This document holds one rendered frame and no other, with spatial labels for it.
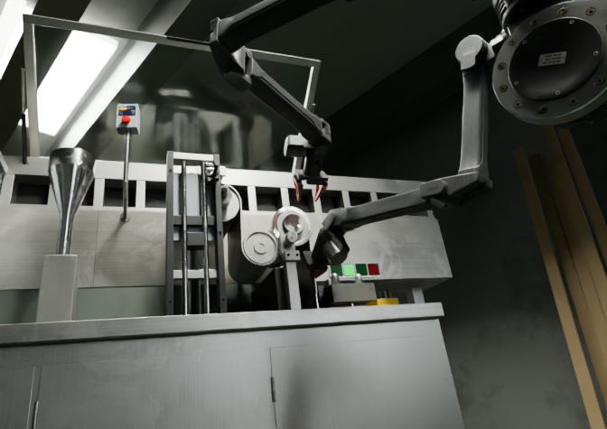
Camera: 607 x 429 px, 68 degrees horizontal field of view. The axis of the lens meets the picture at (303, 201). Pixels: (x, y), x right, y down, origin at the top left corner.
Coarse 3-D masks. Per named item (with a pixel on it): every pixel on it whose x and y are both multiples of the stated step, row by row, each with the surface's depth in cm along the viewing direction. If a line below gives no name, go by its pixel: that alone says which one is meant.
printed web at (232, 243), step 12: (240, 204) 154; (240, 216) 153; (240, 228) 151; (228, 240) 171; (240, 240) 150; (276, 240) 154; (192, 252) 155; (228, 252) 169; (240, 252) 149; (192, 264) 153; (228, 264) 168; (240, 264) 153; (252, 264) 148; (264, 264) 148; (240, 276) 161; (252, 276) 159; (192, 288) 151; (192, 300) 150; (192, 312) 149
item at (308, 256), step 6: (306, 252) 150; (312, 252) 148; (318, 252) 145; (306, 258) 147; (312, 258) 147; (318, 258) 146; (324, 258) 146; (306, 264) 146; (312, 264) 145; (318, 264) 146; (324, 264) 147; (330, 264) 147
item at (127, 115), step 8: (120, 104) 158; (128, 104) 158; (136, 104) 158; (120, 112) 156; (128, 112) 156; (136, 112) 157; (120, 120) 155; (128, 120) 153; (136, 120) 156; (120, 128) 154; (128, 128) 155; (136, 128) 155
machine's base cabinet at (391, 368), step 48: (192, 336) 106; (240, 336) 109; (288, 336) 113; (336, 336) 118; (384, 336) 122; (432, 336) 127; (0, 384) 90; (48, 384) 92; (96, 384) 95; (144, 384) 98; (192, 384) 101; (240, 384) 105; (288, 384) 108; (336, 384) 112; (384, 384) 116; (432, 384) 121
